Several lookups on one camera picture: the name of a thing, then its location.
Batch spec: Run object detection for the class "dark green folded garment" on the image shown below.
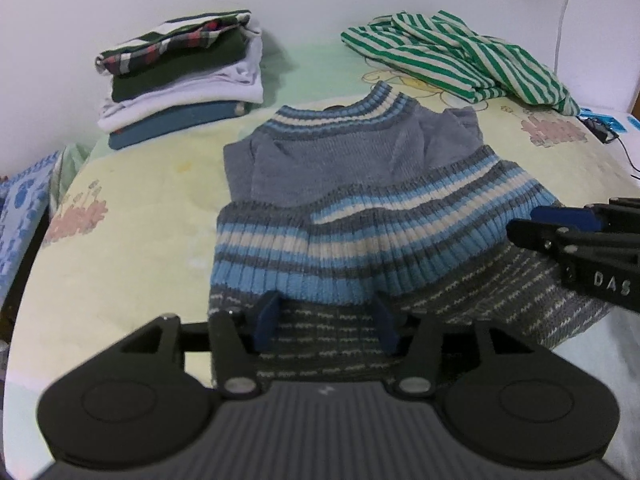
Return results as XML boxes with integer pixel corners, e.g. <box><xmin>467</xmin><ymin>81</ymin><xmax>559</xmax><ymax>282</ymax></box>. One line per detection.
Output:
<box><xmin>111</xmin><ymin>29</ymin><xmax>248</xmax><ymax>103</ymax></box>

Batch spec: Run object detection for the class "green white striped garment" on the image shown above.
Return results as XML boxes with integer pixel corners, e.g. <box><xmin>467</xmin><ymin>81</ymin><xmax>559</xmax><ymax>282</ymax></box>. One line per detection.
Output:
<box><xmin>341</xmin><ymin>11</ymin><xmax>579</xmax><ymax>116</ymax></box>

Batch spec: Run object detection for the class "white folded garment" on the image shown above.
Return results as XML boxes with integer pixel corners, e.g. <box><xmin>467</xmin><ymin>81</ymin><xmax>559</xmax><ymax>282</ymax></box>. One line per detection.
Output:
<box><xmin>98</xmin><ymin>30</ymin><xmax>264</xmax><ymax>133</ymax></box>

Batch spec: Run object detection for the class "black power adapter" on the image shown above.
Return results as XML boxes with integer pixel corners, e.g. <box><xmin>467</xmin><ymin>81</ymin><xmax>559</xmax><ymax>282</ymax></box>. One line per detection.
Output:
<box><xmin>582</xmin><ymin>118</ymin><xmax>611</xmax><ymax>144</ymax></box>

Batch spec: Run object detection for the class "grey knit sweater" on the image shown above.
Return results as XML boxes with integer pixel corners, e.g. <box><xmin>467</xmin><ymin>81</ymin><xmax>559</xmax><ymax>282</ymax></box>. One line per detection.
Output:
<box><xmin>209</xmin><ymin>82</ymin><xmax>610</xmax><ymax>384</ymax></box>

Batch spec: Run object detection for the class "dark green striped folded shirt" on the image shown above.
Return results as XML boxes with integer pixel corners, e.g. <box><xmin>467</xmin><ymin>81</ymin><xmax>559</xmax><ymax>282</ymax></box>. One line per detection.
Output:
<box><xmin>99</xmin><ymin>9</ymin><xmax>252</xmax><ymax>58</ymax></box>

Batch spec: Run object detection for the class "red plaid folded shirt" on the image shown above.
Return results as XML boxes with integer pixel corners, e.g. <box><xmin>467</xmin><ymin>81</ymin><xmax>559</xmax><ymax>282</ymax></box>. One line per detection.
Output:
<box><xmin>94</xmin><ymin>36</ymin><xmax>219</xmax><ymax>76</ymax></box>

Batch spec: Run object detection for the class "yellow baby blanket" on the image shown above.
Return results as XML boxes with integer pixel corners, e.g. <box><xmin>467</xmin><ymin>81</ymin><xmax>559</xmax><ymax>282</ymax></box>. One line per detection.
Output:
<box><xmin>2</xmin><ymin>44</ymin><xmax>639</xmax><ymax>479</ymax></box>

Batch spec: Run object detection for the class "blue patterned cloth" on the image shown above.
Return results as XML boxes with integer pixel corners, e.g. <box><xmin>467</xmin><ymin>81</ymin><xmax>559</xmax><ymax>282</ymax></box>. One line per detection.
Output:
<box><xmin>1</xmin><ymin>151</ymin><xmax>61</xmax><ymax>310</ymax></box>

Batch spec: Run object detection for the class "blue folded garment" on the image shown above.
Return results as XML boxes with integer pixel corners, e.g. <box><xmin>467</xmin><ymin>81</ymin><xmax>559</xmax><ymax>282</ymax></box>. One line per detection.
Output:
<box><xmin>107</xmin><ymin>101</ymin><xmax>253</xmax><ymax>150</ymax></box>

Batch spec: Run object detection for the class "blue plastic object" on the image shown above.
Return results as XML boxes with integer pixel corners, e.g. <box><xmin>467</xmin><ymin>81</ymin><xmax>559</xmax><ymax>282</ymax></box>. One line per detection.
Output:
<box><xmin>580</xmin><ymin>114</ymin><xmax>640</xmax><ymax>134</ymax></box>

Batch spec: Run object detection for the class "white wall cable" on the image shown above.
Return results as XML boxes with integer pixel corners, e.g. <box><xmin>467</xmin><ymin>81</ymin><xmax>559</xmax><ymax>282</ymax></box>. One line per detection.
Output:
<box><xmin>552</xmin><ymin>0</ymin><xmax>574</xmax><ymax>79</ymax></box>

